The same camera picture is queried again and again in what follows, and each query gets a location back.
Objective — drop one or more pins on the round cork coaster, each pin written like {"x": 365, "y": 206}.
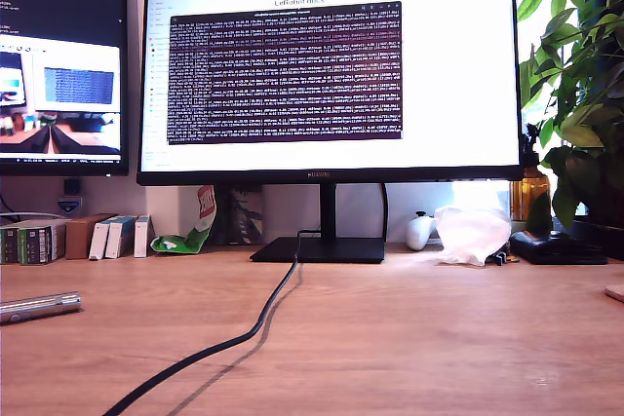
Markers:
{"x": 616, "y": 293}

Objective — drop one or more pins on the green black printed box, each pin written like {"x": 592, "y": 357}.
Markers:
{"x": 34, "y": 245}

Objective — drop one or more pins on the dark leaf print box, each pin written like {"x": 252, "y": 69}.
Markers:
{"x": 244, "y": 216}

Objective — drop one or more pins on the black plant pot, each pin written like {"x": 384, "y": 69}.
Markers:
{"x": 602, "y": 240}

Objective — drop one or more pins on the white crumpled plastic bag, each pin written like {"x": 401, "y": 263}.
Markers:
{"x": 470, "y": 236}

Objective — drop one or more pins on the dark green printed box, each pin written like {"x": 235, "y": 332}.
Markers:
{"x": 9, "y": 245}

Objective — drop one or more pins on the green leafy houseplant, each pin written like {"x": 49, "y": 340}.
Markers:
{"x": 585, "y": 75}

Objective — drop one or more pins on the white game controller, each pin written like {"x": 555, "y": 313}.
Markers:
{"x": 418, "y": 236}

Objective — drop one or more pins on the green white snack bag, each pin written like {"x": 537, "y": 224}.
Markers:
{"x": 185, "y": 243}

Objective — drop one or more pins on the amber pump bottle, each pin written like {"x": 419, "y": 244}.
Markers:
{"x": 531, "y": 194}

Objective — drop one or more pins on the black Huawei monitor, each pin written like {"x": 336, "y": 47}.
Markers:
{"x": 292, "y": 158}

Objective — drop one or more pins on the white blue carton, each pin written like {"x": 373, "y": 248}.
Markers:
{"x": 141, "y": 238}
{"x": 98, "y": 240}
{"x": 116, "y": 240}

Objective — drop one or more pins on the brown cardboard box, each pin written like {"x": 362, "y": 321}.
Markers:
{"x": 80, "y": 238}

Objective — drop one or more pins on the black leather wallet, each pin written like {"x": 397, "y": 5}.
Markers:
{"x": 558, "y": 248}

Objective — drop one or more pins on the blue shield badge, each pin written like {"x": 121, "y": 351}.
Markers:
{"x": 69, "y": 205}

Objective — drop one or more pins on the black wall plug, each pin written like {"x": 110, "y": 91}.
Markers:
{"x": 72, "y": 187}

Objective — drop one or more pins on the metallic silver laser pointer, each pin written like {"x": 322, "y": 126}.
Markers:
{"x": 44, "y": 304}

